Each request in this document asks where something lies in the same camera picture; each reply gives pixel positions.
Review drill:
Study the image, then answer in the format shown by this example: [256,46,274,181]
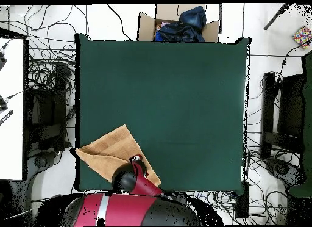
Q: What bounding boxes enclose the black equipment stand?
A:
[24,62,71,154]
[260,71,308,159]

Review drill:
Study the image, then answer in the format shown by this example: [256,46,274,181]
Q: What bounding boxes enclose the dark green table cloth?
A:
[74,32,252,196]

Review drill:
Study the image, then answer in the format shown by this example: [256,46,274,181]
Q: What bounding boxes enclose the tangled black cables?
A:
[0,4,90,96]
[247,38,312,169]

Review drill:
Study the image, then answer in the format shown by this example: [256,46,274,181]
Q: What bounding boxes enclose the long black cable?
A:
[107,4,133,41]

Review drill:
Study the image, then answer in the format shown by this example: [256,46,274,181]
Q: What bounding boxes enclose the white desk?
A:
[0,37,25,181]

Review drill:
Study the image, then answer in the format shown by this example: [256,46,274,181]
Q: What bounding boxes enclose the tangled coloured cables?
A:
[185,190,288,226]

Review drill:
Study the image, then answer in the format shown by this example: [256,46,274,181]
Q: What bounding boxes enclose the dark blue clothing pile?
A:
[154,5,207,43]

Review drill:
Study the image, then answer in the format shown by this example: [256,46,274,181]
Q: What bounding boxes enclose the dark metal bar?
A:
[263,3,292,31]

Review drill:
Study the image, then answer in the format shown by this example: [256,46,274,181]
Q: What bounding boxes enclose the green covered side table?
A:
[288,51,312,198]

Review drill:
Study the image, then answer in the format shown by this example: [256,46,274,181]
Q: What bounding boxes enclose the orange terry towel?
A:
[74,124,162,187]

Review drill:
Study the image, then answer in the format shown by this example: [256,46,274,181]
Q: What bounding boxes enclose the brown cardboard box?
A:
[137,3,221,43]

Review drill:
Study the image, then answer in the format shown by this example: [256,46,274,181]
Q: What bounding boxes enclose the multicoloured patterned bundle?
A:
[292,26,312,49]

